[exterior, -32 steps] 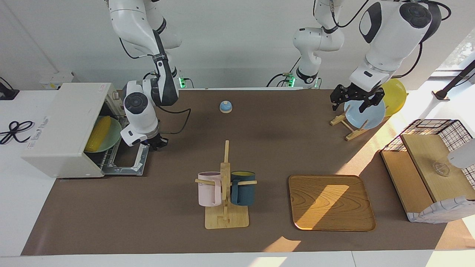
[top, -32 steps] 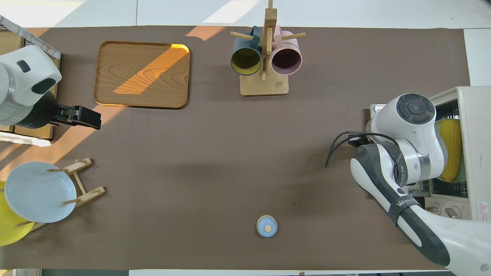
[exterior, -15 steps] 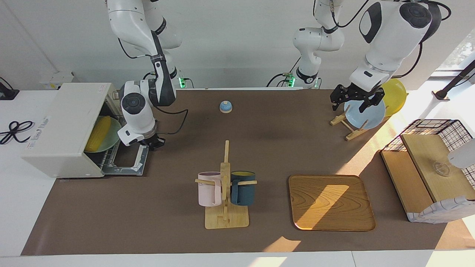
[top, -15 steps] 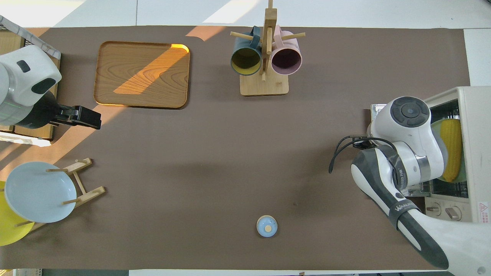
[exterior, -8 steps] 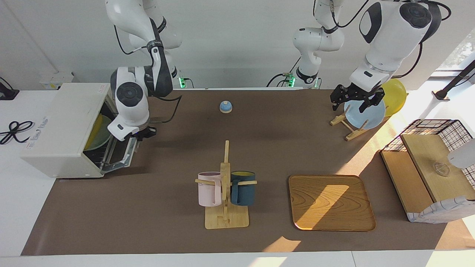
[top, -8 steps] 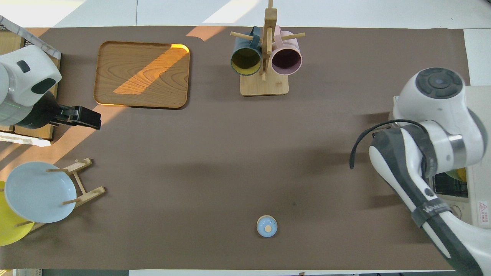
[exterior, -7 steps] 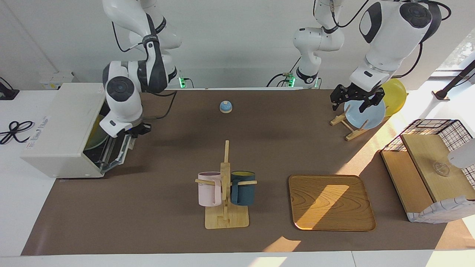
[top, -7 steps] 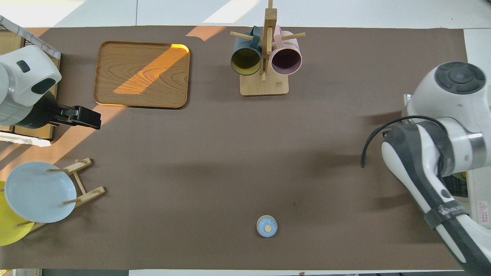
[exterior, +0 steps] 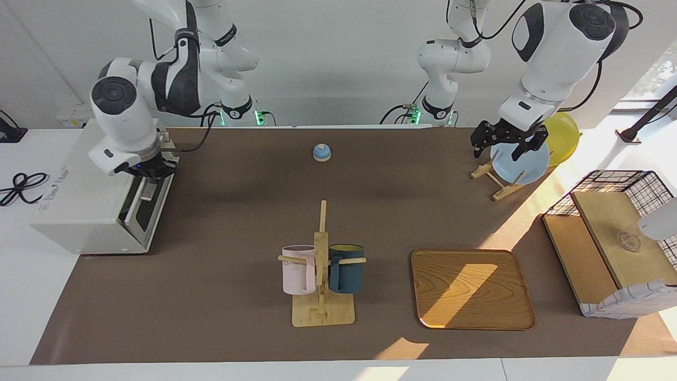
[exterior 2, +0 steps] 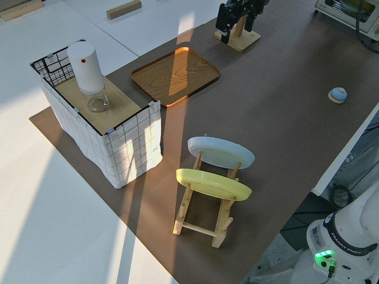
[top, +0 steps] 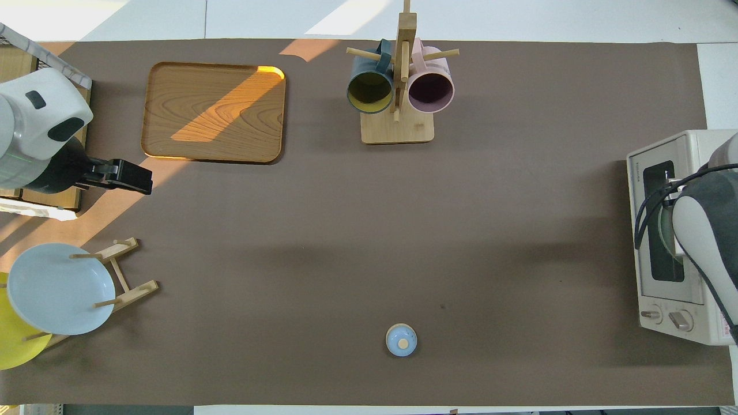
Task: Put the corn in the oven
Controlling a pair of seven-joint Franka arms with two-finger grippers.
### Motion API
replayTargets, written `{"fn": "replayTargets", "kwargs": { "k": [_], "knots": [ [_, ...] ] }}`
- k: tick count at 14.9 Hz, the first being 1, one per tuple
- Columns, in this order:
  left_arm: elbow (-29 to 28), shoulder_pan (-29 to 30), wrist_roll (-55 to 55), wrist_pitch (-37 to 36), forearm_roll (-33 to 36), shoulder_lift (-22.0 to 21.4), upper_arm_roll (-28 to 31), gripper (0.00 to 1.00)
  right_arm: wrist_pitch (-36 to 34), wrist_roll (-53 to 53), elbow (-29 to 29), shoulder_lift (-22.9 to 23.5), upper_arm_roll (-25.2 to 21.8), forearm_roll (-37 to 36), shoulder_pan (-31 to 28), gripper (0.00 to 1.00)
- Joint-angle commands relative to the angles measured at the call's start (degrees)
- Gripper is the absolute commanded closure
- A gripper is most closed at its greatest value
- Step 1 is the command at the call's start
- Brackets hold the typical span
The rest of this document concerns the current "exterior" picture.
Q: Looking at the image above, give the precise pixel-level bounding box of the brown wooden tray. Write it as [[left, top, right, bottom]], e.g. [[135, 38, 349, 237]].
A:
[[411, 249, 536, 331]]

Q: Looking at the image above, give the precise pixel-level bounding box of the white cylinder device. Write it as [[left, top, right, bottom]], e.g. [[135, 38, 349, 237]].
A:
[[637, 197, 677, 241]]

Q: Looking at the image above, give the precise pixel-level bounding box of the white toaster oven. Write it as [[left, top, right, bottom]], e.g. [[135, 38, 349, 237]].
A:
[[30, 119, 178, 255]]

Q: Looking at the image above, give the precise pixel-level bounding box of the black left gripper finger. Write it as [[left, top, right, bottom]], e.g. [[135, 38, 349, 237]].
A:
[[510, 127, 549, 162], [471, 122, 498, 158]]

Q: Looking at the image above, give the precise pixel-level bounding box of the wooden mug rack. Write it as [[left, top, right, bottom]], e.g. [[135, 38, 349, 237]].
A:
[[278, 200, 367, 328]]

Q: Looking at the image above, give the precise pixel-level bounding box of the brown table mat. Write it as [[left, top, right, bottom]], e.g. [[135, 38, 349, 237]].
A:
[[30, 127, 664, 366]]

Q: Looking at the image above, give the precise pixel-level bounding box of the dark blue mug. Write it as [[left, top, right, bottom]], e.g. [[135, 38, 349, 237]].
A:
[[328, 243, 365, 294]]

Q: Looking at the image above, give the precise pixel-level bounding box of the light blue plate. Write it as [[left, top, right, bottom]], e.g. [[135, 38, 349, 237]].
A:
[[490, 139, 551, 185]]

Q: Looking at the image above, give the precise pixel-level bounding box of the black stand pole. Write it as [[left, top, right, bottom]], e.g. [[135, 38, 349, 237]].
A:
[[616, 85, 677, 143]]

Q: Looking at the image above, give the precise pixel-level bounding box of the glass oven door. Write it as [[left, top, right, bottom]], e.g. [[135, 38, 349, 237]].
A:
[[119, 172, 175, 249]]

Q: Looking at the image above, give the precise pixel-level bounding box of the black wire basket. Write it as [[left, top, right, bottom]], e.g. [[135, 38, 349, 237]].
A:
[[545, 169, 675, 217]]

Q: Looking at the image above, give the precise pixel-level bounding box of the wooden plate rack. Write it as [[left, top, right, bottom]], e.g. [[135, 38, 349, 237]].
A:
[[471, 151, 556, 202]]

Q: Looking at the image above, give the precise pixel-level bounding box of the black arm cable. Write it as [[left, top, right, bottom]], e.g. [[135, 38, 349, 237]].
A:
[[476, 0, 643, 112], [150, 19, 220, 154]]

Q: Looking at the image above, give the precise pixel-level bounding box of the white wall socket box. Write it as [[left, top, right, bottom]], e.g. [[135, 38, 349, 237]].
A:
[[56, 108, 90, 129]]

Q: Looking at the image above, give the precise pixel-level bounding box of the yellow plate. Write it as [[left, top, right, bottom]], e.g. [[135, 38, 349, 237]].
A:
[[542, 112, 581, 167]]

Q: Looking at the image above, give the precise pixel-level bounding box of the low wooden board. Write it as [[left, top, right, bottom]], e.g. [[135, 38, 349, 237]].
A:
[[542, 214, 619, 318]]

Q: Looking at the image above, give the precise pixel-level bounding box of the pink mug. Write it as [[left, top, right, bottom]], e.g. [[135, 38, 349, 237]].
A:
[[281, 244, 318, 295]]

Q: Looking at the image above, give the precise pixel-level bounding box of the black base cable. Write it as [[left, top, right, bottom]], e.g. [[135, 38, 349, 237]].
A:
[[380, 79, 430, 125], [200, 102, 277, 128]]

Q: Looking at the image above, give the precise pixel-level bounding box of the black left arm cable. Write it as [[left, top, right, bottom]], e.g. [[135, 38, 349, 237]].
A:
[[476, 0, 643, 112]]

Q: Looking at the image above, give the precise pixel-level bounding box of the coiled black cable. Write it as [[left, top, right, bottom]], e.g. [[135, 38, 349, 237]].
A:
[[0, 172, 49, 207]]

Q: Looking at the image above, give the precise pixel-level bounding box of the white checkered cloth liner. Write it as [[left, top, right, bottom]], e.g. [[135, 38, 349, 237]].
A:
[[579, 279, 677, 320]]

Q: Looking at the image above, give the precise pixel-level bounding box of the black clamp stand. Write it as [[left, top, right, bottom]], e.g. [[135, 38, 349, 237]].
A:
[[0, 110, 28, 143]]

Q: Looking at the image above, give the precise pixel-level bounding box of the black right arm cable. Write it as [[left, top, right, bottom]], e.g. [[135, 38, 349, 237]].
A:
[[150, 19, 220, 154]]

